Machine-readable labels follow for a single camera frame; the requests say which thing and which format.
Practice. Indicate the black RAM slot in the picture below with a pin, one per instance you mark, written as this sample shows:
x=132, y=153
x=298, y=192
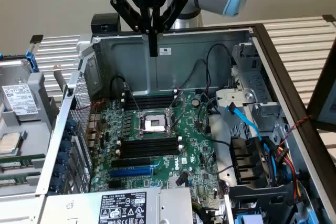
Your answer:
x=152, y=97
x=152, y=107
x=149, y=150
x=152, y=104
x=149, y=141
x=149, y=145
x=152, y=101
x=149, y=154

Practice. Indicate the black box with port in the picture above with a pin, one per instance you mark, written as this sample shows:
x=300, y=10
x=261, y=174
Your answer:
x=105, y=22

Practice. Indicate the white sticker label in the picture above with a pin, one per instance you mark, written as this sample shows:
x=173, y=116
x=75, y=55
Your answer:
x=165, y=51

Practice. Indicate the open metal PC case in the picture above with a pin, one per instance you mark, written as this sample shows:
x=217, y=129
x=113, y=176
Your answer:
x=223, y=35

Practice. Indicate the thin metal locking lever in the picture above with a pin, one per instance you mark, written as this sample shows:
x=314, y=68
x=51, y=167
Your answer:
x=126, y=86

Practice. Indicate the round coin battery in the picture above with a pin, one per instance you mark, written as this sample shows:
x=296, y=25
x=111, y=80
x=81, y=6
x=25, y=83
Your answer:
x=194, y=101

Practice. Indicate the metal socket cover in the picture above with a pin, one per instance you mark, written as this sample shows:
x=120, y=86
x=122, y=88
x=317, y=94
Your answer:
x=170, y=119

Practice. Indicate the CPU socket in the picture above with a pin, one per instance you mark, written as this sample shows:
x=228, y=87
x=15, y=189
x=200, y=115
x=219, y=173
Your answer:
x=153, y=123

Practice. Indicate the green motherboard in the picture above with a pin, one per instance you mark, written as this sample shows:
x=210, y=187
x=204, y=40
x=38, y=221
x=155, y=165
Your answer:
x=189, y=129

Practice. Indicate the silver metal disk bay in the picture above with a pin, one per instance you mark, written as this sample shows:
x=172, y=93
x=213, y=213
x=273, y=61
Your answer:
x=262, y=111

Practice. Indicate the silver hard disk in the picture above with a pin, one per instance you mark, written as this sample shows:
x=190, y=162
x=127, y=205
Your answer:
x=18, y=98

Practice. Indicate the grey parts rack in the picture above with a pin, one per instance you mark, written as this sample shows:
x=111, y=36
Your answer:
x=39, y=134

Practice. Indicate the black table corner cap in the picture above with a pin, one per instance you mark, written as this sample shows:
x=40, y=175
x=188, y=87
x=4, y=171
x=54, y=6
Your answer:
x=329, y=18

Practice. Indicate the long black expansion slot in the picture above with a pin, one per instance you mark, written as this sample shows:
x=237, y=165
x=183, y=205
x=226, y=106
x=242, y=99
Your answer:
x=131, y=162

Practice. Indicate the black plastic fan shroud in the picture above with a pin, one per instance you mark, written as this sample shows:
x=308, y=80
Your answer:
x=244, y=155

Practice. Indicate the blue expansion slot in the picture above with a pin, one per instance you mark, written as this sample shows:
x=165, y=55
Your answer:
x=131, y=172

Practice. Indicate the dark framed panel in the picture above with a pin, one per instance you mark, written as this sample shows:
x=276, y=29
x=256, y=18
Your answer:
x=319, y=90

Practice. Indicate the short black expansion slot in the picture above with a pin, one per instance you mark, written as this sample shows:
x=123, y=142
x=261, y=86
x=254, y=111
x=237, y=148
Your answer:
x=116, y=184

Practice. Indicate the silver CPU chip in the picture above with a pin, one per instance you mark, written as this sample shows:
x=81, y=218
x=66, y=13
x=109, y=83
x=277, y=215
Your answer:
x=9, y=142

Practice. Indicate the silver power supply unit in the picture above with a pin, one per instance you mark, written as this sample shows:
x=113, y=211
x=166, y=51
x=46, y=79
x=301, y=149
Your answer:
x=78, y=208

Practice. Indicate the dark grey plastic cage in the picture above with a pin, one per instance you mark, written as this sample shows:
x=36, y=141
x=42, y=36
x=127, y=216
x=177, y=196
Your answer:
x=262, y=197

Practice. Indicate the blue plastic tab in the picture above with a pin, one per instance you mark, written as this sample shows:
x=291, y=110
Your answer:
x=249, y=220

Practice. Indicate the metal expansion card bracket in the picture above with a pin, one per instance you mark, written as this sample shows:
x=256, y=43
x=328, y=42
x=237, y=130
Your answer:
x=60, y=79

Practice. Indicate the grey disk bay bracket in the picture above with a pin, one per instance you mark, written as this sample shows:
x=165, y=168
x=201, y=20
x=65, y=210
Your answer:
x=236, y=95

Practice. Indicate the blue plastic disk rail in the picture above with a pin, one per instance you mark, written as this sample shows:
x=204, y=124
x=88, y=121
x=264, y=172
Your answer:
x=31, y=61

